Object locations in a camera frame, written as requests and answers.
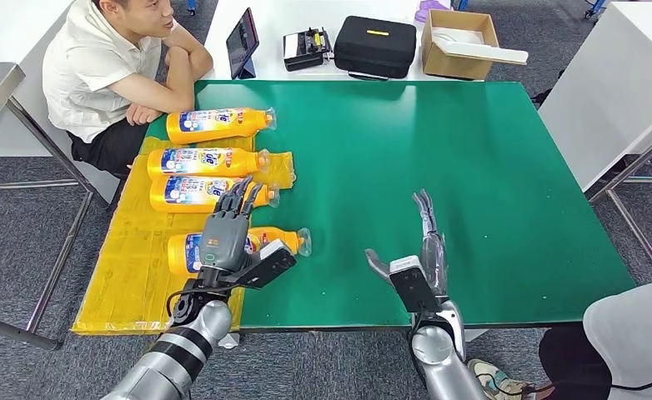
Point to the orange detergent bottle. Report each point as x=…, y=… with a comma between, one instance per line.
x=248, y=122
x=243, y=162
x=193, y=201
x=282, y=238

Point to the white table with side panel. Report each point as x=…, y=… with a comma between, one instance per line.
x=5, y=27

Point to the black bag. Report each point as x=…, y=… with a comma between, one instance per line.
x=542, y=96

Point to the person's right forearm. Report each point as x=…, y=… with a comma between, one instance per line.
x=182, y=85

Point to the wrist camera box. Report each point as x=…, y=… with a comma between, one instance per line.
x=268, y=265
x=414, y=287

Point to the person's left hand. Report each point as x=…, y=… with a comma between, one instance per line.
x=142, y=114

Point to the green table mat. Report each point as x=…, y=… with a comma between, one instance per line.
x=497, y=193

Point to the person's right hand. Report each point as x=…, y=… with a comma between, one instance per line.
x=176, y=56

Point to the person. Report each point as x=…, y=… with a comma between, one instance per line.
x=635, y=342
x=88, y=77

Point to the black hard carry case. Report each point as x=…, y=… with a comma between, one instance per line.
x=374, y=50

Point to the white table with metal legs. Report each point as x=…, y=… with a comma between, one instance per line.
x=607, y=83

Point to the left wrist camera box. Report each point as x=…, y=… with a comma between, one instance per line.
x=268, y=265

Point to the white table foot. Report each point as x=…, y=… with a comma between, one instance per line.
x=475, y=335
x=230, y=340

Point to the black tablet with blue stand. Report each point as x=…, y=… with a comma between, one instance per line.
x=242, y=41

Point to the white foam board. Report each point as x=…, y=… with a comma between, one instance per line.
x=487, y=53

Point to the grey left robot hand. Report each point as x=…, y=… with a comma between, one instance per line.
x=224, y=243

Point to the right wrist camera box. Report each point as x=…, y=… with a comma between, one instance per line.
x=414, y=287

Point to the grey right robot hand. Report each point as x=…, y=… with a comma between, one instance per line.
x=435, y=259

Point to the brown cardboard box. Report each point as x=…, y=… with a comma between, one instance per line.
x=454, y=66

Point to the yellow plastic sheet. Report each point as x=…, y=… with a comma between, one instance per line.
x=132, y=248

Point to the blue metal frame leg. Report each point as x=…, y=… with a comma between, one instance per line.
x=594, y=8
x=191, y=6
x=461, y=4

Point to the purple plastic object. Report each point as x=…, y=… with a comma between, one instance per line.
x=430, y=9

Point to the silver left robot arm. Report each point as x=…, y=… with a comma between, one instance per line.
x=177, y=353

